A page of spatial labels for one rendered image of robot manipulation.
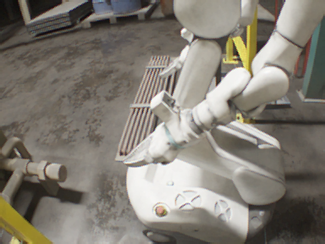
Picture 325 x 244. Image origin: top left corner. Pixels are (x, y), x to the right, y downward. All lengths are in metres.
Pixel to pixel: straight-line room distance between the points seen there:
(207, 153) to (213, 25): 0.40
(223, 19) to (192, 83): 0.22
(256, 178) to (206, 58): 0.45
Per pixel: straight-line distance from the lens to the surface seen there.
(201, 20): 0.53
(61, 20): 5.23
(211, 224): 0.85
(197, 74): 0.64
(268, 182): 0.88
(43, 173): 1.30
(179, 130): 0.49
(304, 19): 0.39
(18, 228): 0.77
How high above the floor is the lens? 1.08
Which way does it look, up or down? 40 degrees down
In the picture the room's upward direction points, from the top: 8 degrees counter-clockwise
